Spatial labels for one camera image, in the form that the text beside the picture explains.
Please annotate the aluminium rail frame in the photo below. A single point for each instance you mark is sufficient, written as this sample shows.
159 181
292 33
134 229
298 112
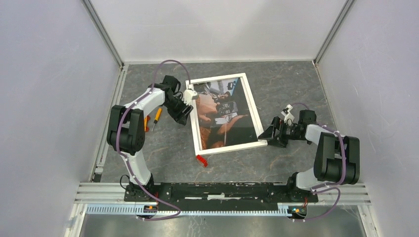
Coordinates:
105 194

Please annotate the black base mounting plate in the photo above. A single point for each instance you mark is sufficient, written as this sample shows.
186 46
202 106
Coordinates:
231 197

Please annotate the red toy brick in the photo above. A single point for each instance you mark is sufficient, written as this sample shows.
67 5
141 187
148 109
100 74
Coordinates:
202 161

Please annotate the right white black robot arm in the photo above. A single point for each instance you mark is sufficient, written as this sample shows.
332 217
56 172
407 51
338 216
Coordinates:
337 158

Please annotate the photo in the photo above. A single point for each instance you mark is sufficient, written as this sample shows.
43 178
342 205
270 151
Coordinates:
223 114

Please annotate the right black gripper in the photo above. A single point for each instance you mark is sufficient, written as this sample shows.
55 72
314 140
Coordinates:
269 132

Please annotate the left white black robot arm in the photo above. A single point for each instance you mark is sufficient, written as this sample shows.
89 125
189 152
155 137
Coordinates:
126 129

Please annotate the orange blue toy block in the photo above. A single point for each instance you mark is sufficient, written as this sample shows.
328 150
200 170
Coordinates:
146 121

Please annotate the slotted cable duct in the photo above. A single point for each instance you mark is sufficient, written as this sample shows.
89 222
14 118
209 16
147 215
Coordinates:
143 210

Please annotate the orange handle screwdriver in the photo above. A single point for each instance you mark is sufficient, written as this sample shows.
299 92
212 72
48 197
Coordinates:
157 117

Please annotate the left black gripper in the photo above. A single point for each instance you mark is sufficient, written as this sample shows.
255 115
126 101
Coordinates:
178 116

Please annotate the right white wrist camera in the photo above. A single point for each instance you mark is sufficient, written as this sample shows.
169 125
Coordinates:
288 116

